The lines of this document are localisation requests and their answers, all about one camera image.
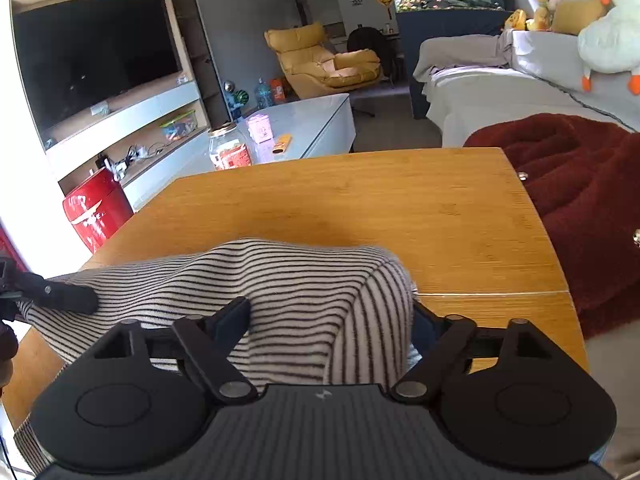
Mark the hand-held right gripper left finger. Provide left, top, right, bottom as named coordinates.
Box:
left=95, top=297, right=258, bottom=403

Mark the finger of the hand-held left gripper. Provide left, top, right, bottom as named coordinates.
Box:
left=17, top=272, right=99, bottom=314

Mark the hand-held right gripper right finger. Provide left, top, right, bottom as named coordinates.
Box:
left=391, top=302, right=548, bottom=405

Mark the striped grey white garment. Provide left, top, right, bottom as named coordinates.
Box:
left=14, top=238, right=418, bottom=476

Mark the red furniture piece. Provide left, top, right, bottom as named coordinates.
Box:
left=0, top=227, right=23, bottom=268

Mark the red goblet-shaped vase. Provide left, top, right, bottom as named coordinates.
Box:
left=62, top=167, right=135, bottom=255

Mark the glass jar with red label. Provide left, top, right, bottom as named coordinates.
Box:
left=207, top=124, right=253, bottom=171

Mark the small pink box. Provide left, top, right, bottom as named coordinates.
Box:
left=246, top=114, right=273, bottom=143

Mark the dark red fleece garment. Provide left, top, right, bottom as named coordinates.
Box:
left=464, top=113, right=640, bottom=341

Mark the clear plastic storage container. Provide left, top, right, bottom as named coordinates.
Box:
left=160, top=109, right=197, bottom=141

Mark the white wooden shelf unit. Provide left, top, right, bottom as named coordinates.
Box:
left=10, top=0, right=221, bottom=201

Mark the white coffee table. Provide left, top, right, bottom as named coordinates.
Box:
left=122, top=92, right=357, bottom=211

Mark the blue water bottle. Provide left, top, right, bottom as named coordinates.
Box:
left=255, top=78, right=275, bottom=110

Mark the black flat television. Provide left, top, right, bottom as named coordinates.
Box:
left=12, top=0, right=183, bottom=133

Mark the white covered sofa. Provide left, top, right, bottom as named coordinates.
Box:
left=422, top=30, right=640, bottom=148

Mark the yellow leather armchair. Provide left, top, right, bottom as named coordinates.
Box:
left=264, top=22, right=383, bottom=101

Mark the beige blanket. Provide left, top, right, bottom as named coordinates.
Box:
left=412, top=30, right=516, bottom=81

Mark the dark fish tank cabinet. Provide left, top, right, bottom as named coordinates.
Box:
left=396, top=9, right=516, bottom=120

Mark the black office chair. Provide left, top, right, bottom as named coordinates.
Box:
left=346, top=26, right=396, bottom=88

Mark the yellow pink plush toy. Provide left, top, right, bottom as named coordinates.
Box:
left=526, top=0, right=563, bottom=32

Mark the white goose plush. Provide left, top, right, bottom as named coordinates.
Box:
left=577, top=0, right=640, bottom=95

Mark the yellow pillow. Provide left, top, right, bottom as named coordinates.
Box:
left=550, top=0, right=608, bottom=36

